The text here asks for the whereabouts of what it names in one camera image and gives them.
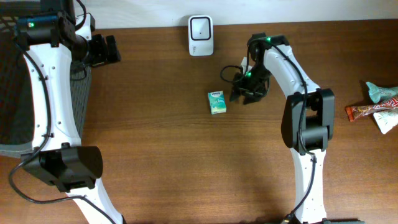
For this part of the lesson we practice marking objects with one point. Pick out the orange chocolate bar wrapper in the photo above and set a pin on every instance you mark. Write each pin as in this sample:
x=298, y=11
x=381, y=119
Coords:
x=355, y=112

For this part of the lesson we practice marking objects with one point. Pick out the white barcode scanner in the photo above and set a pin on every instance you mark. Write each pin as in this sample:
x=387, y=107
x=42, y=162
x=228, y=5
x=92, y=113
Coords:
x=200, y=35

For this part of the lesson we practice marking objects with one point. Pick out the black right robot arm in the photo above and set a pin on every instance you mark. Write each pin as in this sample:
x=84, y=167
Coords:
x=307, y=122

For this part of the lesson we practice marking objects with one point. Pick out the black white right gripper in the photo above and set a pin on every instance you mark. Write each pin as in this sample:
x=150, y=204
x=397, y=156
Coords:
x=249, y=90

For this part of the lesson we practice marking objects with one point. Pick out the teal white tissue pack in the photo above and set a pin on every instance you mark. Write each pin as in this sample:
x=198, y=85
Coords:
x=217, y=102

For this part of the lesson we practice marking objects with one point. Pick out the teal snack packet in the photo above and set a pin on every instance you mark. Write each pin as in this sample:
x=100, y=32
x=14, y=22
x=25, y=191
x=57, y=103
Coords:
x=378, y=94

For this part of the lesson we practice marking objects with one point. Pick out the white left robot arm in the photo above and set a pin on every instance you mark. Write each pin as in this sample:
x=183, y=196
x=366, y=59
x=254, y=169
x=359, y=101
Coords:
x=75, y=171

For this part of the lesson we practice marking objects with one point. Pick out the white cream tube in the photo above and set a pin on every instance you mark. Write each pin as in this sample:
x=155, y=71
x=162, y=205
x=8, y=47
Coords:
x=386, y=120

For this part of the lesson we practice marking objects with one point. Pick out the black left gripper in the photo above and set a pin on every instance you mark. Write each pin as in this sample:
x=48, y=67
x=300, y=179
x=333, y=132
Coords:
x=103, y=56

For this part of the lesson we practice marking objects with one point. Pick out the grey plastic mesh basket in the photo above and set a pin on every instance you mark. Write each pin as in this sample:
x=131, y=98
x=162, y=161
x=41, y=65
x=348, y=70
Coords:
x=18, y=93

